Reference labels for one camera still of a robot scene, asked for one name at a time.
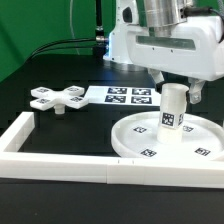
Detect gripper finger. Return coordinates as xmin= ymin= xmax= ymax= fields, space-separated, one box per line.
xmin=188 ymin=78 xmax=205 ymax=104
xmin=148 ymin=69 xmax=165 ymax=93

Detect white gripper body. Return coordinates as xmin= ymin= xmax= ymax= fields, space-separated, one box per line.
xmin=126 ymin=16 xmax=224 ymax=81

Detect white round table top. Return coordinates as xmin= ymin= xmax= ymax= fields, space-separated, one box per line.
xmin=111 ymin=112 xmax=224 ymax=161

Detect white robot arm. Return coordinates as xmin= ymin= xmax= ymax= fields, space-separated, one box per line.
xmin=104 ymin=0 xmax=224 ymax=104

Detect white marker tag sheet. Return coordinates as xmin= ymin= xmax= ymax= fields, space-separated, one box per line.
xmin=85 ymin=86 xmax=161 ymax=106

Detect black vertical pole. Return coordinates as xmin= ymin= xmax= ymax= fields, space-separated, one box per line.
xmin=93 ymin=0 xmax=105 ymax=57

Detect white cross-shaped table base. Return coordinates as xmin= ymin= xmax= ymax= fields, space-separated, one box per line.
xmin=30 ymin=86 xmax=89 ymax=115

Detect black cables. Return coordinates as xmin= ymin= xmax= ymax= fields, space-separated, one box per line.
xmin=25 ymin=37 xmax=108 ymax=63

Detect white U-shaped fence frame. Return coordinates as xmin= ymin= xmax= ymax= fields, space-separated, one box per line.
xmin=0 ymin=112 xmax=224 ymax=188

